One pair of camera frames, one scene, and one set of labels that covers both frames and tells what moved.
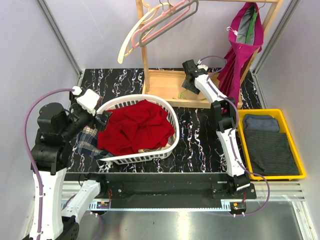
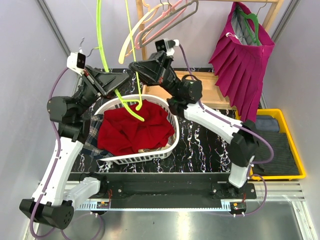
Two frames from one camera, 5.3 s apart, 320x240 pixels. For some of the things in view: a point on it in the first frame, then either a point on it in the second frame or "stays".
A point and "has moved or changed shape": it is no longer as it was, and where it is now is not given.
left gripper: x=100 y=123 → x=106 y=82
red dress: x=142 y=125 stays
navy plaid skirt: x=87 y=144 stays
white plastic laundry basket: x=166 y=105 stays
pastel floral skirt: x=172 y=139 stays
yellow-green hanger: x=179 y=96 has moved or changed shape
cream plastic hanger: x=122 y=54 stays
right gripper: x=186 y=86 → x=155 y=70
